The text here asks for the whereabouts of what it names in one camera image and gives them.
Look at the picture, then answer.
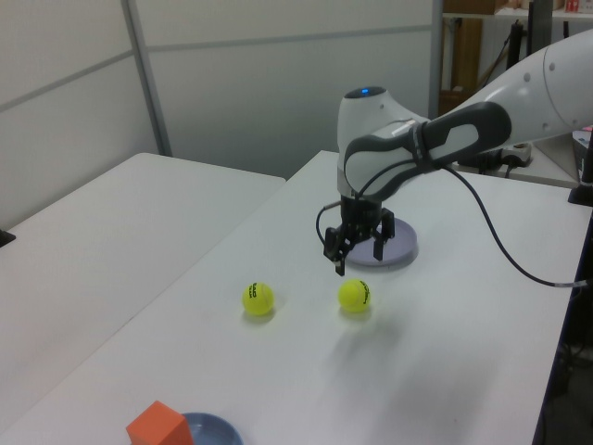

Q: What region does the dark cable strap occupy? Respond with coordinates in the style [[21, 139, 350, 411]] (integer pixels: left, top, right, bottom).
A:
[[407, 121, 444, 174]]

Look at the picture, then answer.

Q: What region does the brown wooden board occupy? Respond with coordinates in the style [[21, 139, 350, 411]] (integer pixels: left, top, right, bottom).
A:
[[450, 19, 484, 92]]

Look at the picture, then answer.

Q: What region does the black stand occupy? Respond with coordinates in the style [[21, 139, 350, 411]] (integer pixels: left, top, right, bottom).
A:
[[506, 20, 528, 71]]

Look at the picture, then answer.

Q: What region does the orange cube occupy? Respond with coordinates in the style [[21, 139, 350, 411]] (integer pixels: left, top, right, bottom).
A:
[[125, 400, 194, 445]]

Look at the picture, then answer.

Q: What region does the yellow tennis ball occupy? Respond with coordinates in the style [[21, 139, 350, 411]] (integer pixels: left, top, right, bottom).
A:
[[241, 281, 276, 318], [337, 276, 373, 314]]

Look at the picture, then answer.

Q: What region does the white power strip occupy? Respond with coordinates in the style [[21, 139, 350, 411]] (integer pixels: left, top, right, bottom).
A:
[[499, 141, 535, 169]]

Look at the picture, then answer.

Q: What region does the grey partition post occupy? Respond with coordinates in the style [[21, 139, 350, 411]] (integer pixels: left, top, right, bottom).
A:
[[120, 0, 174, 159], [430, 0, 447, 120]]

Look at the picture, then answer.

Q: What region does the blue plate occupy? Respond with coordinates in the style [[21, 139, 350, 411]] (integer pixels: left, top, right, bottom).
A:
[[180, 411, 246, 445]]

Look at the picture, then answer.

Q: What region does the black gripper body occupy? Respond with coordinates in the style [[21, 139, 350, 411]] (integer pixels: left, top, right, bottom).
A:
[[340, 194, 385, 243]]

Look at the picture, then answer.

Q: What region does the purple plate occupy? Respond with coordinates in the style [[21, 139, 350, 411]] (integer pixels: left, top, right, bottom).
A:
[[345, 217, 420, 271]]

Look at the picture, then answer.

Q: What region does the white background desk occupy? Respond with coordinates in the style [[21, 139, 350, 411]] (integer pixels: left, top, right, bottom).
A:
[[452, 141, 581, 189]]

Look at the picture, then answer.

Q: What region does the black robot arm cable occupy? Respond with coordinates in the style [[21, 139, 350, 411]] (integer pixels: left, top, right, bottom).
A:
[[316, 155, 593, 288]]

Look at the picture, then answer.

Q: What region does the black clamped pole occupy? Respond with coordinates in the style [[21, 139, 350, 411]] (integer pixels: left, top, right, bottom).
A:
[[567, 127, 593, 208]]

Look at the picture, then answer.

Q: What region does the black vertical bar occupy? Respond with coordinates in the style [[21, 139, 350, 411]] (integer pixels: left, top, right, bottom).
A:
[[527, 0, 553, 59]]

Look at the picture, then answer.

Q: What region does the black box with plug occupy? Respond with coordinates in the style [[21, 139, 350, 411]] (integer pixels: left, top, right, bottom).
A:
[[457, 148, 504, 176]]

